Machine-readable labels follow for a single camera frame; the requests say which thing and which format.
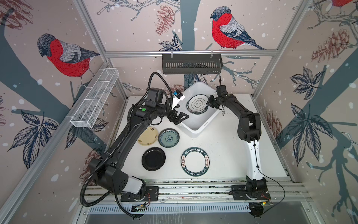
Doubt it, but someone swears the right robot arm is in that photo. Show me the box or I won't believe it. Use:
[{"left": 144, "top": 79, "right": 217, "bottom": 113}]
[{"left": 207, "top": 94, "right": 268, "bottom": 199}]

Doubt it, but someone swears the black round plate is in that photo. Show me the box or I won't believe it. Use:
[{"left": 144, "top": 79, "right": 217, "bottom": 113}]
[{"left": 141, "top": 147, "right": 166, "bottom": 171}]

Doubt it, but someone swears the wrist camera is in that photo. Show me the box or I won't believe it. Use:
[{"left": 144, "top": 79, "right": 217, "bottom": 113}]
[
  {"left": 216, "top": 85, "right": 228, "bottom": 97},
  {"left": 172, "top": 90, "right": 185, "bottom": 109}
]

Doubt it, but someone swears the horizontal aluminium frame bar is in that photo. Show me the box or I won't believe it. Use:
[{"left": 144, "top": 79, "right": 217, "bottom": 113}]
[{"left": 104, "top": 49, "right": 278, "bottom": 58}]

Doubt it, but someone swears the white plate thin green ring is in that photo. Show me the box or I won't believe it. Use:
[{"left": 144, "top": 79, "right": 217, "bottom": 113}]
[{"left": 186, "top": 94, "right": 209, "bottom": 114}]

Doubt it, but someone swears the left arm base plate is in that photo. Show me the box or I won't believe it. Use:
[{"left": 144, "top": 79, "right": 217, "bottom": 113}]
[{"left": 120, "top": 186, "right": 159, "bottom": 202}]

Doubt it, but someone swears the white wire mesh basket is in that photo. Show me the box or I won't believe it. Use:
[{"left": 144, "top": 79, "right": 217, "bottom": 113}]
[{"left": 70, "top": 68, "right": 119, "bottom": 128}]

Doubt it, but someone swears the green rim plate front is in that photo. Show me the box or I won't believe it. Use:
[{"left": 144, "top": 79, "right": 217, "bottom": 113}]
[{"left": 180, "top": 147, "right": 210, "bottom": 177}]

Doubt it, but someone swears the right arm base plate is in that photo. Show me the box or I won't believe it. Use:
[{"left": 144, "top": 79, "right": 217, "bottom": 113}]
[{"left": 229, "top": 185, "right": 271, "bottom": 201}]

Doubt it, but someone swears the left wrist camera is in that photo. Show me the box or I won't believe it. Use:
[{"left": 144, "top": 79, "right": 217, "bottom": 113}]
[{"left": 172, "top": 90, "right": 185, "bottom": 109}]

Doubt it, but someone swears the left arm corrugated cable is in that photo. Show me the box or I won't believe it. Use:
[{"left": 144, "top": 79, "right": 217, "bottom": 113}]
[{"left": 79, "top": 72, "right": 171, "bottom": 219}]

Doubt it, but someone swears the teal patterned small plate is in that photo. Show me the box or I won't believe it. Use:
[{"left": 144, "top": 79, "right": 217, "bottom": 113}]
[{"left": 158, "top": 128, "right": 180, "bottom": 148}]

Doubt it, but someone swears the cream yellow small plate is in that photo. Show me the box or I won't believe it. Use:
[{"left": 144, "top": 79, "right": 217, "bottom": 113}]
[{"left": 137, "top": 127, "right": 159, "bottom": 146}]

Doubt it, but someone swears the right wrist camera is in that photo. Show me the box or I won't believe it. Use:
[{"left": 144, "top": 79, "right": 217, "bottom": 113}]
[{"left": 216, "top": 85, "right": 228, "bottom": 97}]

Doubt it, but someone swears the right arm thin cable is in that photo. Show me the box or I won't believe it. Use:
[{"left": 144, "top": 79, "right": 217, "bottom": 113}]
[{"left": 253, "top": 141, "right": 286, "bottom": 215}]

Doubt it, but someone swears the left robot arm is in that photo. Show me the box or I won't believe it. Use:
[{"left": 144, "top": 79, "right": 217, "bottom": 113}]
[{"left": 80, "top": 88, "right": 189, "bottom": 200}]

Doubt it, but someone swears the black wire hanging basket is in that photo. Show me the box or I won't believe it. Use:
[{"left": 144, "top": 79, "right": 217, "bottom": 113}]
[{"left": 161, "top": 53, "right": 223, "bottom": 75}]

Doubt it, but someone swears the white plastic bin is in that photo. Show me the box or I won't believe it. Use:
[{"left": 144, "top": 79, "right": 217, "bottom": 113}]
[{"left": 177, "top": 82, "right": 220, "bottom": 138}]

